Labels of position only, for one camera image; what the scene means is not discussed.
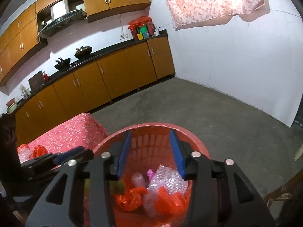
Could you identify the lower wooden kitchen cabinets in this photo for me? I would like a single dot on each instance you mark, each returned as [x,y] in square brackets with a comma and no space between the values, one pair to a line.
[91,84]

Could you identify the black wok with lid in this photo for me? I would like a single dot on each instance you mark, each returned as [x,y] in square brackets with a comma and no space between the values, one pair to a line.
[83,52]

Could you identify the orange plastic bag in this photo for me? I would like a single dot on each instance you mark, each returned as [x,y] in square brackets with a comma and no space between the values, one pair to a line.
[131,200]

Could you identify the clear plastic bag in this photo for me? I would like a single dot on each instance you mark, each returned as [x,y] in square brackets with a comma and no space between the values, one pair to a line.
[138,180]

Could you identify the clear bubble wrap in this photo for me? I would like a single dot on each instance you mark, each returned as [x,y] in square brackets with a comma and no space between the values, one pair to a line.
[168,178]

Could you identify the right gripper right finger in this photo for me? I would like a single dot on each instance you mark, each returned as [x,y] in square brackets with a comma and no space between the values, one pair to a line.
[221,195]

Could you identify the wooden chair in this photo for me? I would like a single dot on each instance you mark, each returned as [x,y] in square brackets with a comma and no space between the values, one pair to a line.
[290,194]

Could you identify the yellow green plastic bag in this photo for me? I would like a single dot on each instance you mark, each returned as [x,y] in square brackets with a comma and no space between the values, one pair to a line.
[117,187]

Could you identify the stacked basins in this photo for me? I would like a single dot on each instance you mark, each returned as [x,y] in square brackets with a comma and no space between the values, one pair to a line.
[11,105]

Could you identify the black wok left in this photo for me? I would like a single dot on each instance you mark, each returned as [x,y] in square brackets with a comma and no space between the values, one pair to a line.
[62,64]

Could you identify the red bag on containers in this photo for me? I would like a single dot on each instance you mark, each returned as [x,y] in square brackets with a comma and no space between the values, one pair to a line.
[142,28]

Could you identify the purple plastic bag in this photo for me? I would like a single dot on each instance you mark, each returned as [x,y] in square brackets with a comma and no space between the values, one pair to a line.
[150,174]

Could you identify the dark cutting board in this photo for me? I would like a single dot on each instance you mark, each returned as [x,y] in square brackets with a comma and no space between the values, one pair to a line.
[36,81]

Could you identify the white plastic bag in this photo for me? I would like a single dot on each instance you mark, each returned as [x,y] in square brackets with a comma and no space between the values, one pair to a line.
[24,153]

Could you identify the red plastic bag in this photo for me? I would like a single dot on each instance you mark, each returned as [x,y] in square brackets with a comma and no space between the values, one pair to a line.
[167,204]

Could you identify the glass jar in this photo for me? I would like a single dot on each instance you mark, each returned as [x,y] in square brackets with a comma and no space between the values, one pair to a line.
[25,92]

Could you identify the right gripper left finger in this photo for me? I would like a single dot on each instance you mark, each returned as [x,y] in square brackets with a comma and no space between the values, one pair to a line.
[61,203]

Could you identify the range hood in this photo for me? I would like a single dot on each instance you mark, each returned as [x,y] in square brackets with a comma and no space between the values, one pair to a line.
[59,16]

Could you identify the small red bottle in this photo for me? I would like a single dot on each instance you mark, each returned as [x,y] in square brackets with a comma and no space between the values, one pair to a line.
[46,77]

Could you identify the red plastic laundry basket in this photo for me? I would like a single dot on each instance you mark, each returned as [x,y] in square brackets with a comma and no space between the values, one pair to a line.
[149,148]

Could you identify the red floral tablecloth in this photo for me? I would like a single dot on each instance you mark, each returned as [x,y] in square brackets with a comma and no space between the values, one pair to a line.
[81,130]

